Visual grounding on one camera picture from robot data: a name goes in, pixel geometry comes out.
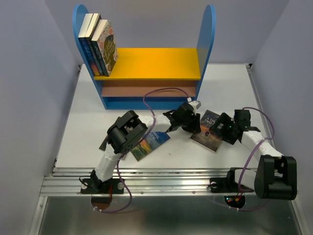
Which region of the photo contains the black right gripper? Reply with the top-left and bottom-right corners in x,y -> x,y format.
207,112 -> 238,144

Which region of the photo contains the A Tale of Two Cities book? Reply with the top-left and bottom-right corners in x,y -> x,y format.
190,110 -> 222,152

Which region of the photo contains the Little Women book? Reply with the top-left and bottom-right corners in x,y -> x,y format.
92,19 -> 119,76

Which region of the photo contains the Nineteen Eighty-Four book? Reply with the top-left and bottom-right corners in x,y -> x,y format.
86,13 -> 105,76

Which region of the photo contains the Jane Eyre book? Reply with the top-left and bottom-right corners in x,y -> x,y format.
78,13 -> 100,76

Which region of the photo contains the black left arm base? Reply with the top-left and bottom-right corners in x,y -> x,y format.
79,178 -> 124,206

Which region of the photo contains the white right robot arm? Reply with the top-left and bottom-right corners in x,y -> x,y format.
211,109 -> 297,200

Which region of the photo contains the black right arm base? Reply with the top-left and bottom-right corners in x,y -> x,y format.
208,178 -> 246,209

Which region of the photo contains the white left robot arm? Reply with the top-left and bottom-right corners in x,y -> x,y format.
90,101 -> 201,193

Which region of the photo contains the Animal Farm book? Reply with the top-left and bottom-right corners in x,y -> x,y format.
131,132 -> 170,162

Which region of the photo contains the blue and yellow bookshelf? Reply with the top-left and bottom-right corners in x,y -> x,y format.
72,4 -> 216,110

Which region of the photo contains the Three Days to See book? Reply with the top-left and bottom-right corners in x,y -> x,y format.
99,126 -> 128,151

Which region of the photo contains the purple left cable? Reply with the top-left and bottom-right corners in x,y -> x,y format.
92,87 -> 193,213

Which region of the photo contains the purple cable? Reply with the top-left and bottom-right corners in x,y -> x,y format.
210,106 -> 276,212
92,87 -> 193,213

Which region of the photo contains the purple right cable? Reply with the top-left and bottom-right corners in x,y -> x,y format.
210,106 -> 276,212

